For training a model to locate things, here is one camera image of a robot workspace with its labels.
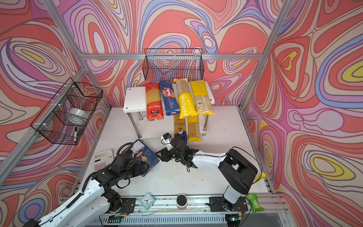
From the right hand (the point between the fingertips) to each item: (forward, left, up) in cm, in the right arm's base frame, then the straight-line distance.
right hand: (160, 156), depth 83 cm
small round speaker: (-23, -12, -4) cm, 26 cm away
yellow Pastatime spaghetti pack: (+19, -21, -1) cm, 29 cm away
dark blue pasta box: (+4, +11, -1) cm, 12 cm away
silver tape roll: (+15, +41, +24) cm, 50 cm away
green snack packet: (-22, -51, -9) cm, 57 cm away
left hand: (-7, +9, -3) cm, 11 cm away
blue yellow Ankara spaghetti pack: (+20, -12, 0) cm, 23 cm away
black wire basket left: (+12, +48, +23) cm, 55 cm away
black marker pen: (+4, +42, +18) cm, 45 cm away
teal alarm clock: (-22, +6, -7) cm, 24 cm away
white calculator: (+2, +39, -6) cm, 39 cm away
